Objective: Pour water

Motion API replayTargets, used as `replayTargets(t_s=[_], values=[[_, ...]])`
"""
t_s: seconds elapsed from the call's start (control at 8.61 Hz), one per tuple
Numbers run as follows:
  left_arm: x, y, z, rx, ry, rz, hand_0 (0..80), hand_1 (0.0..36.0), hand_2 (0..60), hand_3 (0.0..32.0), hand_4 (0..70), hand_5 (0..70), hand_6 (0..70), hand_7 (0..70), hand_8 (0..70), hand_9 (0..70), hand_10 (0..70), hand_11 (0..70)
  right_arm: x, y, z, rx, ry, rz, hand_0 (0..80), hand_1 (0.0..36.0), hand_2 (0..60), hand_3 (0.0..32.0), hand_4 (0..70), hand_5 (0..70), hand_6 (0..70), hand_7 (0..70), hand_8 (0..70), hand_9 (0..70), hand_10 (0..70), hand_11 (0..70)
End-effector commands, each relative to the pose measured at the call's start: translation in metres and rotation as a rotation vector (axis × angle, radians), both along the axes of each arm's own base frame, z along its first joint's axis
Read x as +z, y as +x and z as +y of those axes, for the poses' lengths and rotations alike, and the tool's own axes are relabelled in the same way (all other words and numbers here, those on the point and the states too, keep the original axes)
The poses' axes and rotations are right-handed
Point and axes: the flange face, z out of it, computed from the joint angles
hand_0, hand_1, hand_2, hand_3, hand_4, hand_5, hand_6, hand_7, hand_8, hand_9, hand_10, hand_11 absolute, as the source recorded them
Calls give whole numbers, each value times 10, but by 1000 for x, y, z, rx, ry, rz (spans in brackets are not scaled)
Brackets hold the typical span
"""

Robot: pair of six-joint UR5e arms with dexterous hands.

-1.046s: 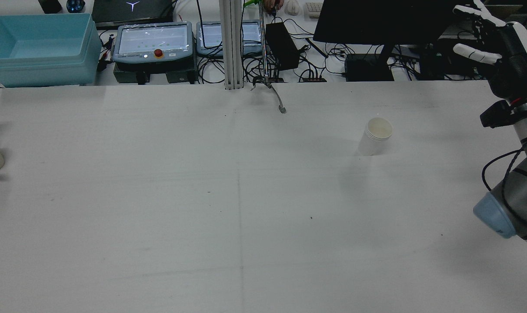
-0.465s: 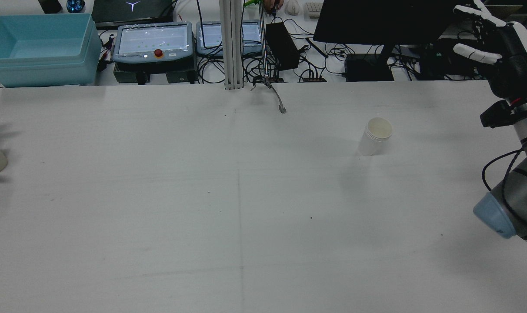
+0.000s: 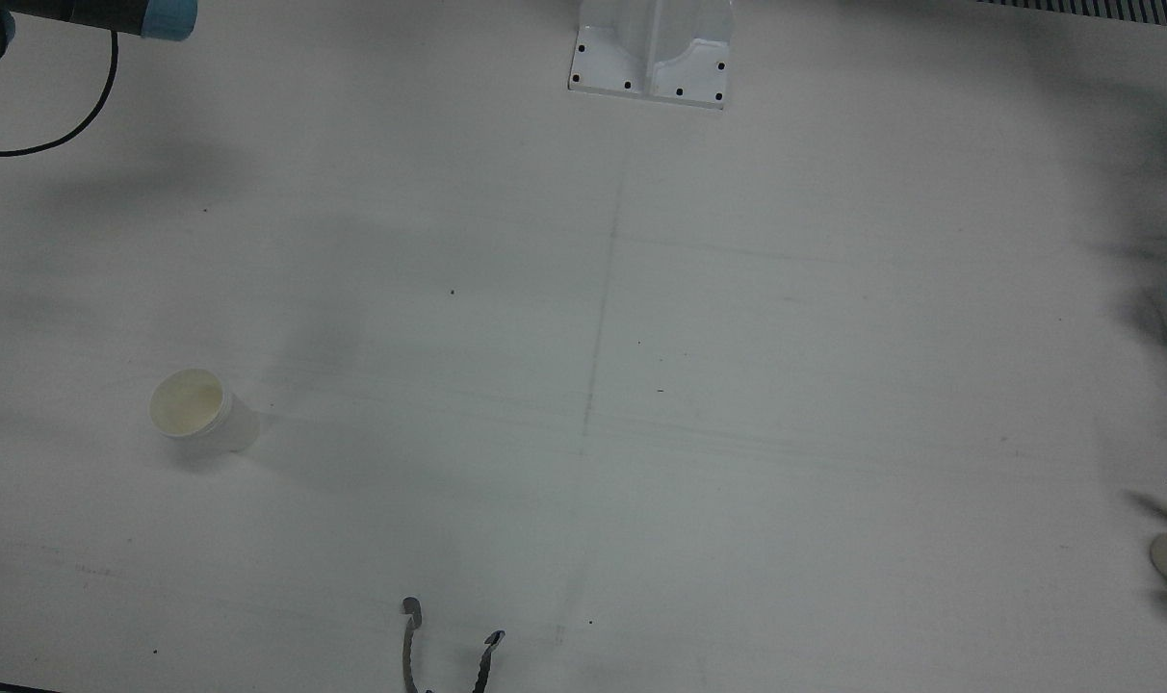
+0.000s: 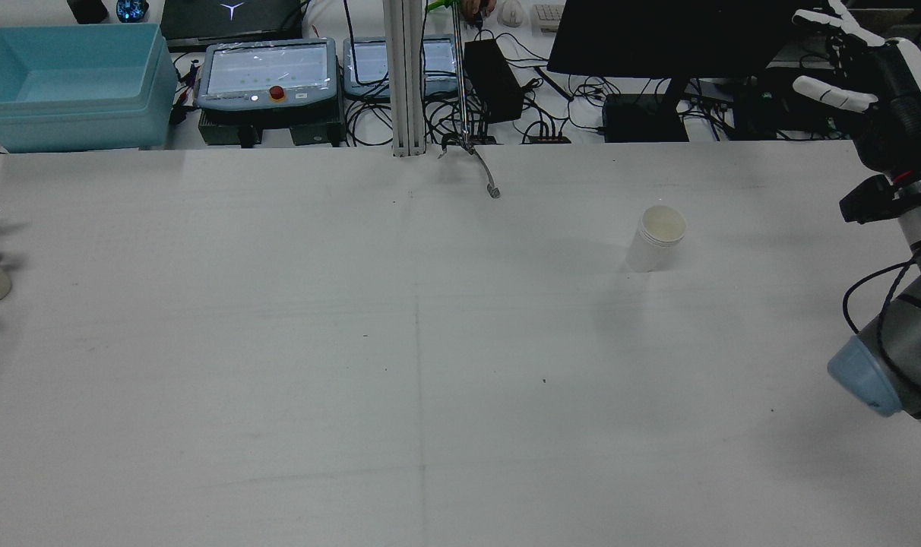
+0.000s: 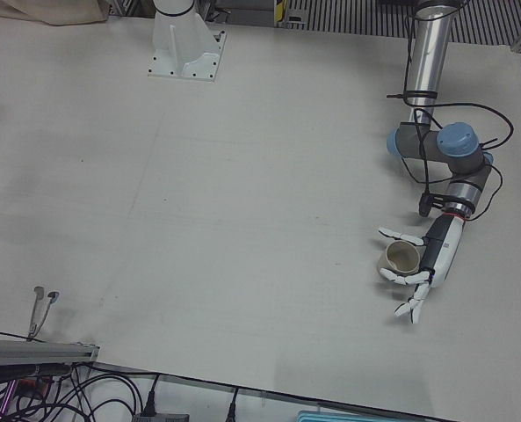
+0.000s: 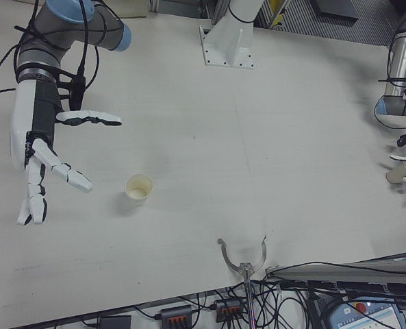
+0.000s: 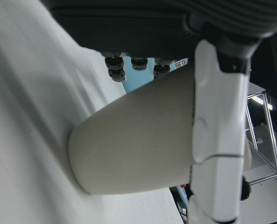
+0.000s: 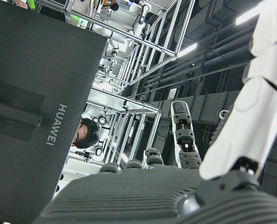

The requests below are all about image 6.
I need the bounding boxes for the white paper cup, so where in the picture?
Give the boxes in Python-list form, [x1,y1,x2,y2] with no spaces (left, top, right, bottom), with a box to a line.
[122,173,154,216]

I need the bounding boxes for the aluminium extrusion profile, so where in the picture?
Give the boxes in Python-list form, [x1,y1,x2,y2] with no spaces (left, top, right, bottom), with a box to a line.
[264,249,406,285]

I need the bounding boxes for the teach pendant with red button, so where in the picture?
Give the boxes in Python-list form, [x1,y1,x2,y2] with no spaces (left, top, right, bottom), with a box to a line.
[325,296,406,329]

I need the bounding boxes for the black tube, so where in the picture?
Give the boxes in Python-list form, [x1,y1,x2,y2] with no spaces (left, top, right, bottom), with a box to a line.
[307,280,406,296]

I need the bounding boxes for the black power strip orange switches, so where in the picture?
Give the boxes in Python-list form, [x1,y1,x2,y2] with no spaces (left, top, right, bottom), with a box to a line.
[160,304,194,326]
[213,298,243,323]

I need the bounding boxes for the black flat adapter box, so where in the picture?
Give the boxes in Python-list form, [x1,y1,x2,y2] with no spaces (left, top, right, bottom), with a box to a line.
[99,315,132,329]

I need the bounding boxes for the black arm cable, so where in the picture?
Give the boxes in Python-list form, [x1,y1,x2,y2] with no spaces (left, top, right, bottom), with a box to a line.
[373,30,406,138]
[0,0,101,95]

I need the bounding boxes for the small metal clip tool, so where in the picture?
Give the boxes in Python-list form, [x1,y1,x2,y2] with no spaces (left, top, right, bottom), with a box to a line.
[217,234,268,329]

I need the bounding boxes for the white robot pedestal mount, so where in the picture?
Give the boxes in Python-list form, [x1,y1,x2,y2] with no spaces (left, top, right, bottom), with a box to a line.
[198,0,257,71]

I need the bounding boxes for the beige ceramic mug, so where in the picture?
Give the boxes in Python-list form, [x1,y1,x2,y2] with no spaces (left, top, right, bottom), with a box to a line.
[385,160,406,186]

